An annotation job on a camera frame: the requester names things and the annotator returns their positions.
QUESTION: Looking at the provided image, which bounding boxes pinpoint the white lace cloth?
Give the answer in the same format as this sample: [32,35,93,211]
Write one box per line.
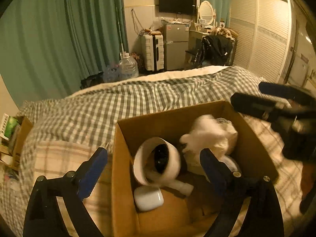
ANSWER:
[179,115,238,158]

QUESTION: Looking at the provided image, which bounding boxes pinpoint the white plastic tube bottle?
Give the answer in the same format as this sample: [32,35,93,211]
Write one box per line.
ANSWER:
[146,171,194,196]

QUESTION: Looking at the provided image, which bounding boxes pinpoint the white tape roll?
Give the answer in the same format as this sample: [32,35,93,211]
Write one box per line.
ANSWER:
[133,137,181,186]

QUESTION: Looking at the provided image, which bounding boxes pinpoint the light blue earbuds case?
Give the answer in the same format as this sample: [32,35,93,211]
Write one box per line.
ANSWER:
[134,186,164,212]

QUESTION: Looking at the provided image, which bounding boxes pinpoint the beige plaid blanket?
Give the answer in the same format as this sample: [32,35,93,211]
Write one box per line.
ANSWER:
[32,113,304,237]

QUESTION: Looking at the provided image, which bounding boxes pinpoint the white headphones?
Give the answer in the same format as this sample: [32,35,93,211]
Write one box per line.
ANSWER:
[219,155,241,172]

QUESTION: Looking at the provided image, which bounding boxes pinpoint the white sliding wardrobe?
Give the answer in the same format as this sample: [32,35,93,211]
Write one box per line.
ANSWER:
[230,0,292,82]

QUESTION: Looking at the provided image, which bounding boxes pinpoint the black jacket on chair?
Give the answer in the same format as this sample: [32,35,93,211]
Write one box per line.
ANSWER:
[193,35,232,67]

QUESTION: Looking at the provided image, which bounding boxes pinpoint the small cardboard box with items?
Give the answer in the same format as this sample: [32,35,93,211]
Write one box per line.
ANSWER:
[1,117,33,171]

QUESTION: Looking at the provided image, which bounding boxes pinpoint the green white book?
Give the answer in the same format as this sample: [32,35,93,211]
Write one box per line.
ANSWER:
[0,113,19,141]

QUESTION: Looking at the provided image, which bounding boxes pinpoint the open cardboard box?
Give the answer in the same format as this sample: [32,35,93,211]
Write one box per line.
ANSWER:
[111,101,278,236]

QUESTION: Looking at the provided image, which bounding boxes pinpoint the green gingham bed sheet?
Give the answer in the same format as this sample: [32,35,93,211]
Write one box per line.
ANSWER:
[0,65,292,237]

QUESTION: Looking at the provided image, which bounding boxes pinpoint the oval white vanity mirror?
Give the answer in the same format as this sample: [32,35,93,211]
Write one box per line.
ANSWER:
[198,1,216,25]

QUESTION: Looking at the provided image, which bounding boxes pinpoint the silver mini fridge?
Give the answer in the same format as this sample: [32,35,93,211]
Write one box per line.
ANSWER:
[163,24,189,71]

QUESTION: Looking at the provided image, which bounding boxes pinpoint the white suitcase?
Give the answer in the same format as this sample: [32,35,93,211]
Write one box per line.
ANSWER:
[141,34,165,72]

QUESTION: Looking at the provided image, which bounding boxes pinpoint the large clear water jug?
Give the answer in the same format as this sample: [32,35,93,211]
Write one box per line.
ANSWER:
[118,51,139,80]

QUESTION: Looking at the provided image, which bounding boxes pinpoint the green curtain left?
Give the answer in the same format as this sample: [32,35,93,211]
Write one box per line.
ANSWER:
[1,0,128,106]

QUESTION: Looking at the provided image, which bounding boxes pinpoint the black wall television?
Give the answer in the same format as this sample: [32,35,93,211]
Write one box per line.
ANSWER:
[159,0,197,16]

